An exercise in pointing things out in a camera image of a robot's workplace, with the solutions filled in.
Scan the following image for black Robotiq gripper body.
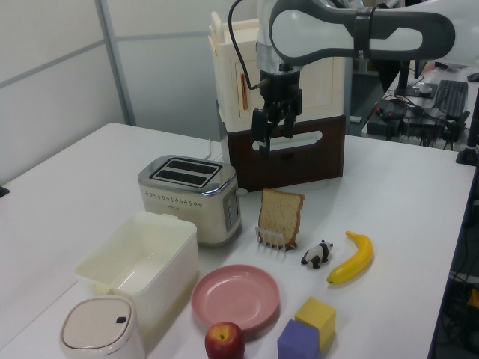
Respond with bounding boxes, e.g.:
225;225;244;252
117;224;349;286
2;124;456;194
260;69;303;111

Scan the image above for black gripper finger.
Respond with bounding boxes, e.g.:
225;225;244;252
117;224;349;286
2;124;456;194
281;89;304;139
251;102;281;154

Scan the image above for brown crust bread slice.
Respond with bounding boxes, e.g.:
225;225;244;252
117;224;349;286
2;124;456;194
257;188;306;250

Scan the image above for cream chrome two-slot toaster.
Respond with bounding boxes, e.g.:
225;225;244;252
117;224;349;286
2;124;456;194
137;154;245;248

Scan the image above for cream toy cabinet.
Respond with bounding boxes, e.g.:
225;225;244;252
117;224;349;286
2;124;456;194
207;11;346;132

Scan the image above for black monitor stand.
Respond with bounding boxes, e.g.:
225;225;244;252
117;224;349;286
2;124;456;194
394;59;439;99

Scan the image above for small panda toy figure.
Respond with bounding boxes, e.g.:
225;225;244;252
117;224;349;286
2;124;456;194
301;240;335;269

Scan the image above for yellow banana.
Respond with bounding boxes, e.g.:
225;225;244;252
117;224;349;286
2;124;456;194
326;230;374;287

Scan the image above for black computer keyboard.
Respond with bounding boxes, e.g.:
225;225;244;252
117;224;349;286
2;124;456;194
435;79;470;121

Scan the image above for pink plate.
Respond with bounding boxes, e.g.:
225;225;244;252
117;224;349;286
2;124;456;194
191;264;281;333

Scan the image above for black pole with clamp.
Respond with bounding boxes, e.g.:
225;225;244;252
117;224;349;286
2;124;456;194
454;108;479;166

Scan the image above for yellow foam cube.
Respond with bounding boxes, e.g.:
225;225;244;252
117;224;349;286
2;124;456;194
294;297;337;351

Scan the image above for white rectangular plastic bin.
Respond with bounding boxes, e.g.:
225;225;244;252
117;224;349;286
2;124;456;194
74;211;200;355

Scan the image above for purple foam cube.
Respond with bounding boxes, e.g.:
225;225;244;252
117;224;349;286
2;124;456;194
277;319;320;359

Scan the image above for red apple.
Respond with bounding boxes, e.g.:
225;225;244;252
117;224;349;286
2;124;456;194
204;322;246;359

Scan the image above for small white lidded trash can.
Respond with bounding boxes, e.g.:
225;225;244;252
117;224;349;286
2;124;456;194
58;295;146;359

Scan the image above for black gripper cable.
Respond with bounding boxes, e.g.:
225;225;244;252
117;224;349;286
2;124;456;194
228;0;271;90

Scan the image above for white toaster power cord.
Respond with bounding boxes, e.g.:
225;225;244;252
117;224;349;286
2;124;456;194
203;138;225;162

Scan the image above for metal wire toast rack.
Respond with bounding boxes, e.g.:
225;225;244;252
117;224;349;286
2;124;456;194
254;225;299;252

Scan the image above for tangled black cable bundle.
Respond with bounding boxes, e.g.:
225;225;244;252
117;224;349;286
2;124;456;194
368;93;469;150

